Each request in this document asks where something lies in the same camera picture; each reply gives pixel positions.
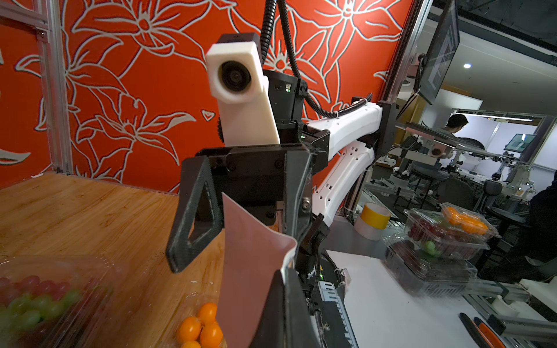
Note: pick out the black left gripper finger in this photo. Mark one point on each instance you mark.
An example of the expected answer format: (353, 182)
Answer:
(285, 320)

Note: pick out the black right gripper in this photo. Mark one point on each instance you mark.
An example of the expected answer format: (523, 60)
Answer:
(272, 182)

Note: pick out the fruit sticker sheet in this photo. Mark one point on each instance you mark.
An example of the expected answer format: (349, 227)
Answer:
(253, 253)

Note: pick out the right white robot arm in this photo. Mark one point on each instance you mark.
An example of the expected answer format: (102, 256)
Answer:
(352, 141)

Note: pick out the background fruit boxes stack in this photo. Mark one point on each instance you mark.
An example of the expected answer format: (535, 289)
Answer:
(431, 256)

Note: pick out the clear box of oranges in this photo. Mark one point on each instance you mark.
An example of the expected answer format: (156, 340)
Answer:
(194, 323)

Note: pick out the yellow white tape roll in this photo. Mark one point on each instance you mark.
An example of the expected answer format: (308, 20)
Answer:
(372, 221)

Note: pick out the clear box of grapes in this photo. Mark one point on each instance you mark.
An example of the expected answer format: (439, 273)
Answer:
(54, 301)

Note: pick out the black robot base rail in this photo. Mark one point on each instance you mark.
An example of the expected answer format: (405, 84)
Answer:
(325, 288)

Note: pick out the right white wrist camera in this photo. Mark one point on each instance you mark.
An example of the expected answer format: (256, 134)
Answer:
(236, 80)

